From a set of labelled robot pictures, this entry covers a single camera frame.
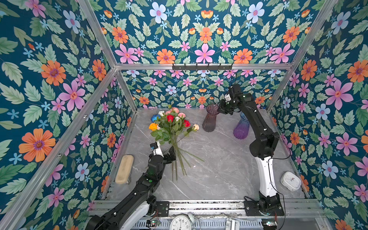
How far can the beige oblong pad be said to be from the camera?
2.68ft

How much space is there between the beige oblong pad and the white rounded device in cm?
90

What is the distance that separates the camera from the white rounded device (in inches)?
31.0
